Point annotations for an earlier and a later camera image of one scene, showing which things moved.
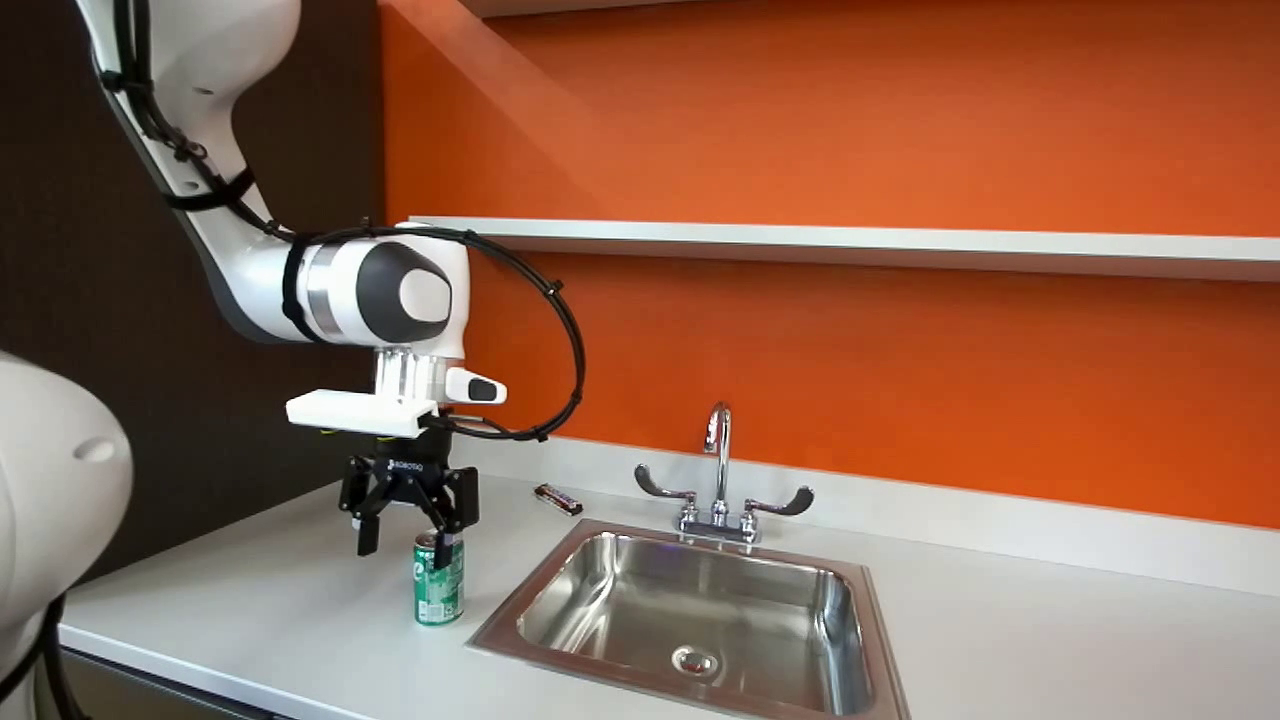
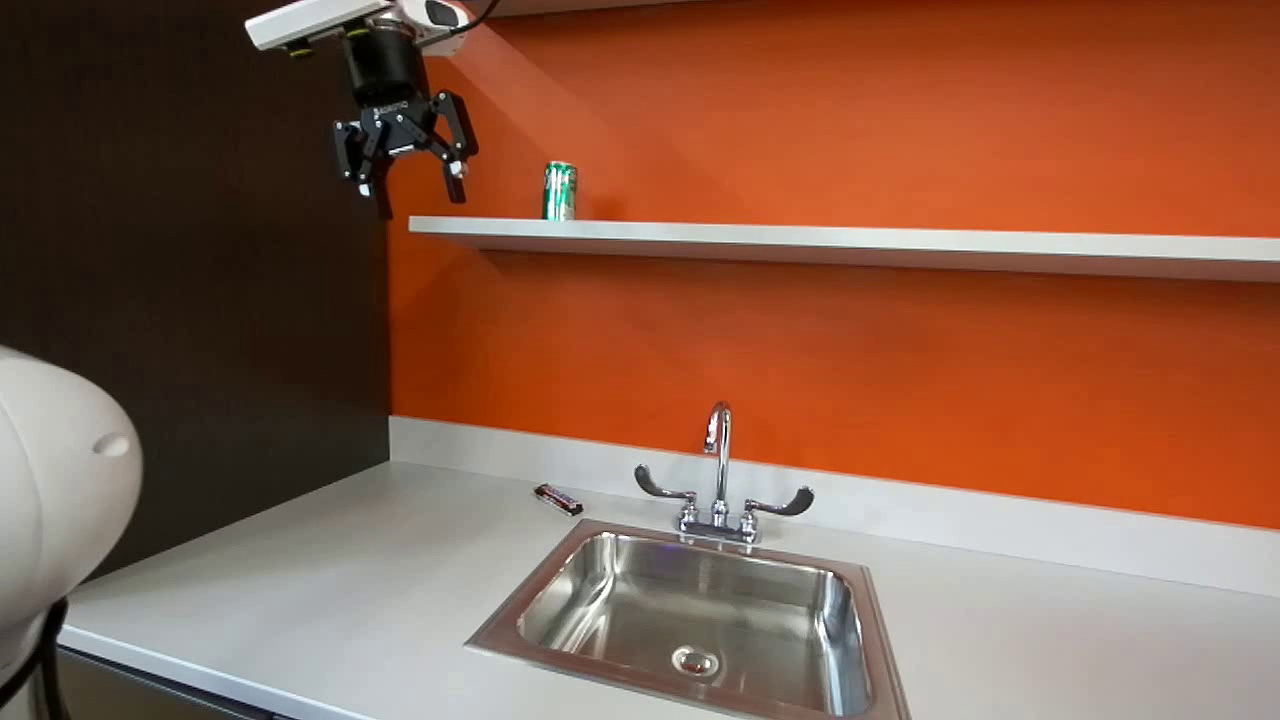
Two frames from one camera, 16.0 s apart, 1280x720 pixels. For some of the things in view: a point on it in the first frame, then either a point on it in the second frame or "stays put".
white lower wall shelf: x=872 y=237 stays put
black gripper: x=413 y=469 → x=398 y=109
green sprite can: x=438 y=583 → x=559 y=196
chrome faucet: x=717 y=516 stays put
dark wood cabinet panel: x=106 y=264 stays put
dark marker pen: x=559 y=497 stays put
